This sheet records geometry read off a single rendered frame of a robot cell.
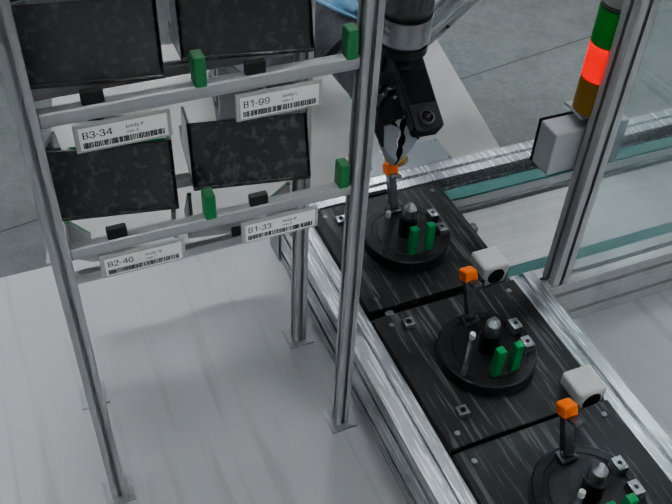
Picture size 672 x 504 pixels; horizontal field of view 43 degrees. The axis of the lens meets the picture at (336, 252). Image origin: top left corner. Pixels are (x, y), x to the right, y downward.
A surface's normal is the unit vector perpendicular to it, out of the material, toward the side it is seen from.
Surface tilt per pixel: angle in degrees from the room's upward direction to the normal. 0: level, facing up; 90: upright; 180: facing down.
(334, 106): 0
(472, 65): 0
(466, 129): 0
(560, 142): 90
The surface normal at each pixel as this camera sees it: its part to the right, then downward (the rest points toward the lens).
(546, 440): 0.04, -0.73
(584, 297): 0.39, 0.65
